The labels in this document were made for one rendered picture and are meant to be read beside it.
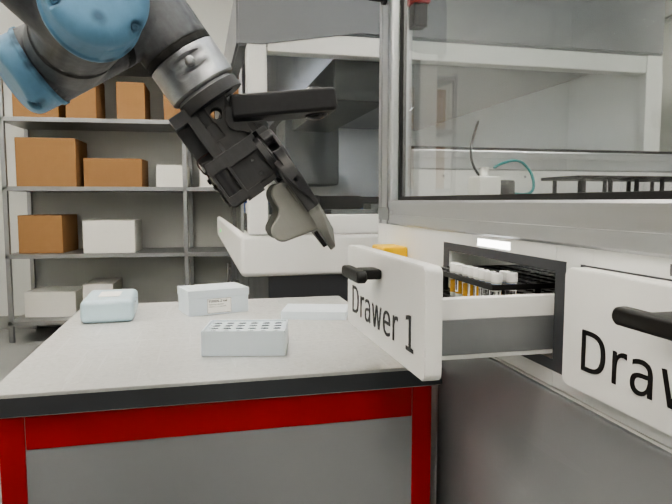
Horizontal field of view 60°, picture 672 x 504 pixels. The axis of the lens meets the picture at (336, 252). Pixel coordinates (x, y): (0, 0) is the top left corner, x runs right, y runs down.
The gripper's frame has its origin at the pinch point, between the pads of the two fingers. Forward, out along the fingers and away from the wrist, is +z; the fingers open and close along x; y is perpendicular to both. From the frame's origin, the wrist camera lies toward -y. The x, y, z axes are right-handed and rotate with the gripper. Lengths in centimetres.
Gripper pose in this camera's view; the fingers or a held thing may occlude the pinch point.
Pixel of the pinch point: (327, 233)
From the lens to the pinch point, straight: 66.3
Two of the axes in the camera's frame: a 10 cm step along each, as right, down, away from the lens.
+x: 2.3, 0.9, -9.7
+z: 5.6, 8.0, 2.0
